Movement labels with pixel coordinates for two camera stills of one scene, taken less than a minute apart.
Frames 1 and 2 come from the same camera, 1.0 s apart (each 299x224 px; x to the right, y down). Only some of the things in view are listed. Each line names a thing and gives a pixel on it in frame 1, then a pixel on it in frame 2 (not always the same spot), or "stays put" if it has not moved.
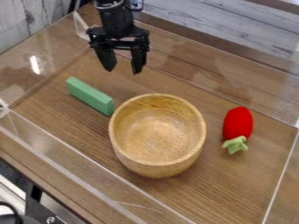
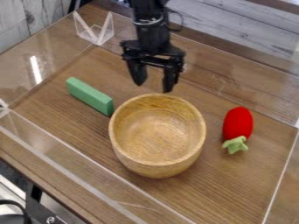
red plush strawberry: [238, 123] stays put
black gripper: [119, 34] to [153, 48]
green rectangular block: [90, 97] stays put
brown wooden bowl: [157, 133] stays put
